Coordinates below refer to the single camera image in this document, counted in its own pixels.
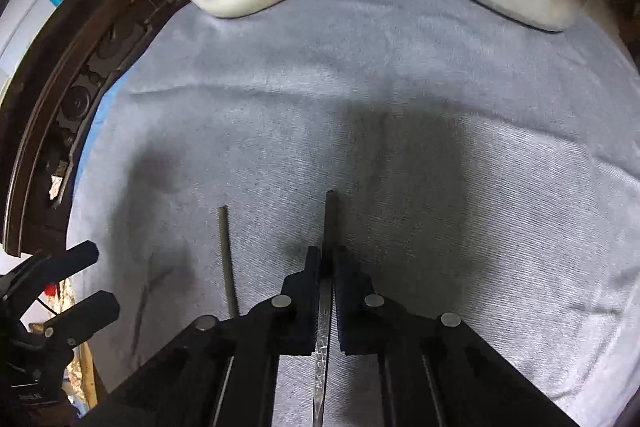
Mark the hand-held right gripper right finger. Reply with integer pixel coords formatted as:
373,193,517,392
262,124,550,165
331,246,576,427

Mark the dark carved wooden furniture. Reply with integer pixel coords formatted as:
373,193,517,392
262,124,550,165
0,0,197,258

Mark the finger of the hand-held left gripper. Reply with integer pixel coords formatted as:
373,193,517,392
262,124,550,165
27,241,100,284
44,290,121,344

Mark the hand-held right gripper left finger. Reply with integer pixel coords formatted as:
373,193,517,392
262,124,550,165
77,246,322,427

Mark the blue table cover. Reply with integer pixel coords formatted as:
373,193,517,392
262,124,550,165
70,87,121,218

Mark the grey fuzzy table cloth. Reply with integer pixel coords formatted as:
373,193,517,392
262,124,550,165
67,0,640,427

